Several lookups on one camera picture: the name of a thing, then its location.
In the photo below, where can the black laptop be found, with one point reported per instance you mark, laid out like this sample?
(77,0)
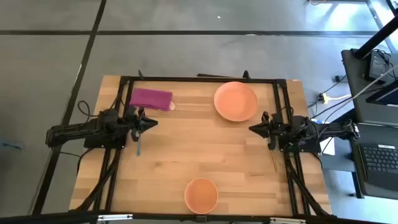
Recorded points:
(377,161)

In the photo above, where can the grey side desk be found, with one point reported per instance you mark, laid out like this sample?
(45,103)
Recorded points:
(357,93)

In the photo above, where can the orange plate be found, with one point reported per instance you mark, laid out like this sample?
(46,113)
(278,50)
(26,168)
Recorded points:
(235,101)

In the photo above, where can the black slanted pole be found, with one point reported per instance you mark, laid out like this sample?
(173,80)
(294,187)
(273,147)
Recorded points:
(376,39)

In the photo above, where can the purple folded cloth napkin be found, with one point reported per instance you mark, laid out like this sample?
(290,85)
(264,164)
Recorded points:
(150,98)

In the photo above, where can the orange bowl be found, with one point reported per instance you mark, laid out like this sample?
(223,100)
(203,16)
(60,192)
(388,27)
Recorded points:
(201,195)

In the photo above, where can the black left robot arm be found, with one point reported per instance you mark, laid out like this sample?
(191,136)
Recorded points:
(77,130)

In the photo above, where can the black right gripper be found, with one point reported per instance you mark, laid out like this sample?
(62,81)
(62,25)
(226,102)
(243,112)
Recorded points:
(274,130)

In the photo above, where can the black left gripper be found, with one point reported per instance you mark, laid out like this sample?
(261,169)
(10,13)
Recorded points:
(135,123)

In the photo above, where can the black aluminium table frame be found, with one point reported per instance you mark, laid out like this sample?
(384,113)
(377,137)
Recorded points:
(202,79)

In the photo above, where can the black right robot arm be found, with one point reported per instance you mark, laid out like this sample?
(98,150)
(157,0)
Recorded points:
(323,130)

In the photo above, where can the silver frame bracket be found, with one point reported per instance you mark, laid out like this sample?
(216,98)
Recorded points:
(115,217)
(287,220)

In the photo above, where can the gold fork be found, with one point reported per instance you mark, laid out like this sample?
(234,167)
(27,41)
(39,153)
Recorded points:
(274,161)

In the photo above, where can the black power adapter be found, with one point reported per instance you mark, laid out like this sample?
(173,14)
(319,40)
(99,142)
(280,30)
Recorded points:
(377,65)

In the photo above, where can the white paper sheet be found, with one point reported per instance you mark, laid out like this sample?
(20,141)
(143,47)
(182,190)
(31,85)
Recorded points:
(329,146)

